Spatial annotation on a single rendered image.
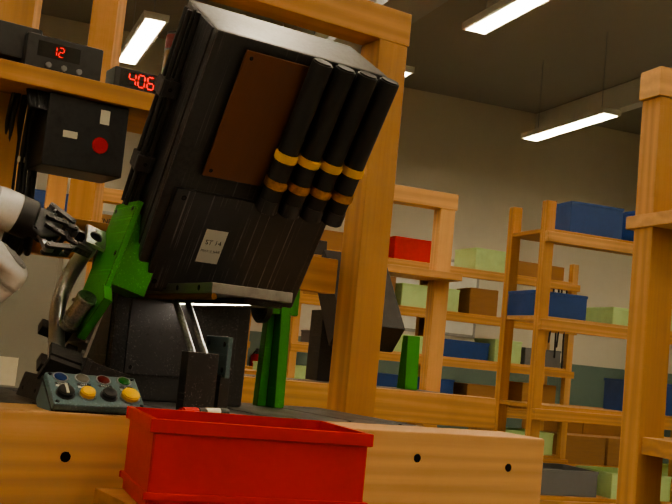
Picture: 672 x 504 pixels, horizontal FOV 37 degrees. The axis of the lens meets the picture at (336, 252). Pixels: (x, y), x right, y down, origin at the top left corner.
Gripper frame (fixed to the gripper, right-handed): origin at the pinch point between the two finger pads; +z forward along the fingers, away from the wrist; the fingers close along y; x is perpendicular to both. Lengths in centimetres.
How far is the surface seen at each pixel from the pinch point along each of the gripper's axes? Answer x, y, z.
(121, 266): -5.0, -8.8, 4.9
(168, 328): 9.7, -1.7, 24.0
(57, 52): -13.6, 38.5, -15.3
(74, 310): 2.5, -16.3, -0.1
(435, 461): -12, -36, 68
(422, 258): 270, 577, 483
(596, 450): 343, 508, 778
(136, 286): -3.4, -10.5, 9.0
